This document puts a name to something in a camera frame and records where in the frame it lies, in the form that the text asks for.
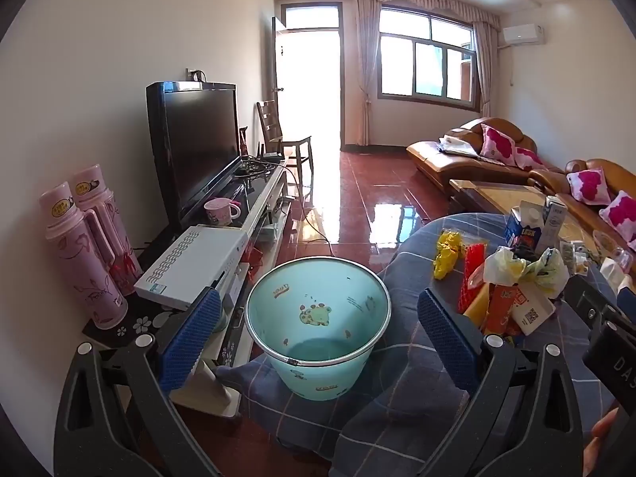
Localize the white set-top box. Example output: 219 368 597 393
134 225 248 311

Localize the pink thermos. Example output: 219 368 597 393
71 164 142 296
39 182 128 330

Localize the white air conditioner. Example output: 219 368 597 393
502 24 545 47

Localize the blue plaid tablecloth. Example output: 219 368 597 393
215 211 636 477

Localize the wooden coffee table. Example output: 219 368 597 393
450 179 598 255

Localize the red foil snack wrapper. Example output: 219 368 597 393
457 243 486 313

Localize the light blue trash bin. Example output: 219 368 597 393
245 256 392 401

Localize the translucent plastic bag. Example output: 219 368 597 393
483 246 527 287

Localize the yellow sponge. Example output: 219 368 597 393
463 283 491 331

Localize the window with brown frame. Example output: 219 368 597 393
378 6 479 110

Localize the rear pink thermos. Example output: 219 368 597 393
71 164 142 296

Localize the black flat screen television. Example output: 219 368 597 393
145 81 240 231

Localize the open balcony door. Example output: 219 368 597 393
273 2 344 154

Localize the wooden chair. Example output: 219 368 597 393
256 100 314 195

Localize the white TV stand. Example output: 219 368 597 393
83 161 294 418

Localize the white tall milk carton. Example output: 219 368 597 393
535 196 568 255

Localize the pink floral pillow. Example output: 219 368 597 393
599 191 636 246
566 168 611 206
514 147 545 171
480 124 516 166

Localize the pink curtain right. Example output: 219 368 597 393
473 21 499 117

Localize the white paper box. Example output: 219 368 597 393
511 282 555 336

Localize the person's right hand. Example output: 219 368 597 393
582 408 619 477

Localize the yellow plastic bag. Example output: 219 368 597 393
433 229 463 280

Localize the pink curtain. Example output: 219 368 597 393
473 21 499 117
355 0 382 147

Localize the pink curtain left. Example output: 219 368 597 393
355 0 382 147

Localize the blue LOOK milk carton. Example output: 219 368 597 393
504 202 545 253

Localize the brown leather chaise sofa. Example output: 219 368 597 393
406 117 538 195

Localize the floor power cable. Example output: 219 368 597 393
282 160 335 256

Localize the brown leather long sofa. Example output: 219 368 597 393
529 158 635 252

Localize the pink mug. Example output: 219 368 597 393
204 197 241 227

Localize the front pink thermos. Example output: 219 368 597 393
39 182 128 330

